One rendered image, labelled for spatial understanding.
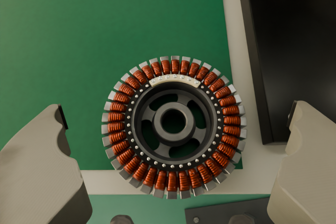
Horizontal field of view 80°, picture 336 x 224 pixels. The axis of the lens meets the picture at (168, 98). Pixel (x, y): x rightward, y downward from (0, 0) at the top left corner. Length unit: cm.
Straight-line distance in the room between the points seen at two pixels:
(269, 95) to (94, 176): 17
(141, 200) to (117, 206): 10
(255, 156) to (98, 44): 19
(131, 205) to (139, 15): 82
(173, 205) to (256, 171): 77
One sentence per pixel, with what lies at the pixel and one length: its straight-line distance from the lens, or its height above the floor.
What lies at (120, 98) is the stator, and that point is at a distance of 16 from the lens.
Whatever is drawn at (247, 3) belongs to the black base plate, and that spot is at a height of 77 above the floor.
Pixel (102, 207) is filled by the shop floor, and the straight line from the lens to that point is 99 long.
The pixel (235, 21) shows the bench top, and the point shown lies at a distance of 25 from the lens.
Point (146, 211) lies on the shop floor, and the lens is 96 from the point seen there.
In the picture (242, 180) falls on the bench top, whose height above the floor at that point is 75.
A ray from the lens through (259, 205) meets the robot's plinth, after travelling 100.
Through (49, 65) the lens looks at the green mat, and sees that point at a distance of 25.
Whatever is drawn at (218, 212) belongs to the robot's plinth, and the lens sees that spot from 95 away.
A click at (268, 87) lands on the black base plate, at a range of 20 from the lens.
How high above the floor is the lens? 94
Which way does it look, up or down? 71 degrees down
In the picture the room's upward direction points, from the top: 3 degrees counter-clockwise
